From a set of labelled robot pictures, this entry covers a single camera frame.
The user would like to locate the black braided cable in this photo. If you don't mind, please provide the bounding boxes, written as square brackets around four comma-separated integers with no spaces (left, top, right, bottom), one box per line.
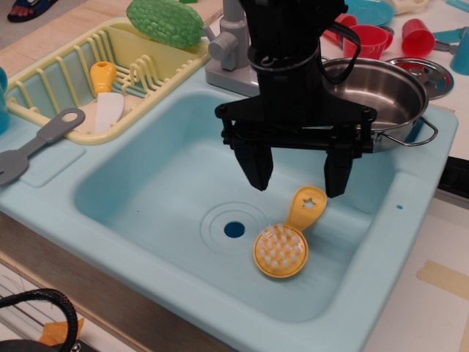
[0,288,79,352]

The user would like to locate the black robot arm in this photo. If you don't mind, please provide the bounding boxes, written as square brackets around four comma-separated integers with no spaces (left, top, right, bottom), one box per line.
[215,1,377,197]

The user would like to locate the red plastic cup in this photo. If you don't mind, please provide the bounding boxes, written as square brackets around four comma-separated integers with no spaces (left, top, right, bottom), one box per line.
[351,24,394,59]
[401,18,435,58]

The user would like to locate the red plastic cup right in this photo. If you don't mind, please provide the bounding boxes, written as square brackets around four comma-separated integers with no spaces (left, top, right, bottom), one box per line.
[401,18,435,58]

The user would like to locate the grey plastic spatula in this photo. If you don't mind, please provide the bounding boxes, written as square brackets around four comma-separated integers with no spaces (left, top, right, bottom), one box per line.
[1,108,86,186]

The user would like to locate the teal plastic plate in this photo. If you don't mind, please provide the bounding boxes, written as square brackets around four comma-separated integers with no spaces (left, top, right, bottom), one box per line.
[345,0,395,26]

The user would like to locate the teal cup right edge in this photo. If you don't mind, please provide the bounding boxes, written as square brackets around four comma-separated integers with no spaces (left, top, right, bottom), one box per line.
[450,29,469,76]

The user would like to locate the yellow handled white knife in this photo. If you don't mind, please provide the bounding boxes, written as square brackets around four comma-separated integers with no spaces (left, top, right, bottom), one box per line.
[90,62,125,133]

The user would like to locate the red cup behind arm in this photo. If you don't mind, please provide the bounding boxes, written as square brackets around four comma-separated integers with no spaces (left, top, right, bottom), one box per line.
[322,13,358,45]

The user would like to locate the stainless steel pan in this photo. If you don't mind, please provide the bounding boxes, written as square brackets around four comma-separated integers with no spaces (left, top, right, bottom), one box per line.
[323,58,438,153]

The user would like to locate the green bumpy toy vegetable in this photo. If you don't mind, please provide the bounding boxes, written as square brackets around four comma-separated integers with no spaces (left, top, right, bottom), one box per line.
[126,0,204,48]

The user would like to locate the teal cup edge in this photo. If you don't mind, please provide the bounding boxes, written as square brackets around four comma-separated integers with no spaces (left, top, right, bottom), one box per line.
[450,29,469,76]
[0,67,10,134]

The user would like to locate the masking tape strip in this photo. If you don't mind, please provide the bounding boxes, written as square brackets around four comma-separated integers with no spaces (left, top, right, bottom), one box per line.
[416,260,469,301]

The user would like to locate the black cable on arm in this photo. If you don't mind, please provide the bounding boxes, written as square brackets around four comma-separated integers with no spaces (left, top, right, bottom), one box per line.
[318,21,362,87]

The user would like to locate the teal handled utensil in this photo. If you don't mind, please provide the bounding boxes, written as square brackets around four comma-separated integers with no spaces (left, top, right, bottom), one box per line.
[433,26,468,54]

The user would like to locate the yellow dish rack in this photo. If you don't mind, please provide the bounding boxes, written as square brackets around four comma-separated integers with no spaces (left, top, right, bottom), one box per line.
[6,18,210,145]

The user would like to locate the steel pot lid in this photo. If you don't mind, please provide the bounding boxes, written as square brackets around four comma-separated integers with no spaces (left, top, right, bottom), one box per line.
[388,57,454,100]

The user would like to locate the grey toy faucet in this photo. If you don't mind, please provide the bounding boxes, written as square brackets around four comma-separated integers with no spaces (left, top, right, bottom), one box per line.
[204,1,259,97]

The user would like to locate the sandalled foot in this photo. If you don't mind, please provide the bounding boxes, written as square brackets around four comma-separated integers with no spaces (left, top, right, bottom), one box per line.
[7,0,57,23]

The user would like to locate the cream plastic dish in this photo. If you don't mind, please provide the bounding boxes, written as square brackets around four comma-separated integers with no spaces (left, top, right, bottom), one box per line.
[385,0,429,15]

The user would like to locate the orange tape piece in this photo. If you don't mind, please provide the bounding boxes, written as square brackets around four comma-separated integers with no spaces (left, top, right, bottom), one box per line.
[39,321,68,346]

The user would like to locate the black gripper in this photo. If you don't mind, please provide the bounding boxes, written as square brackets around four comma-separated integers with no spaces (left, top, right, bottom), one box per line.
[215,47,377,198]

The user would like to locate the yellow dish brush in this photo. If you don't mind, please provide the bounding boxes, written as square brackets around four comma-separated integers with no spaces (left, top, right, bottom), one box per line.
[253,186,328,279]

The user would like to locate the teal cup left edge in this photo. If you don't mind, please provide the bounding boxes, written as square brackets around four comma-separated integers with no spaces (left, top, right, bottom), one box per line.
[0,67,10,134]

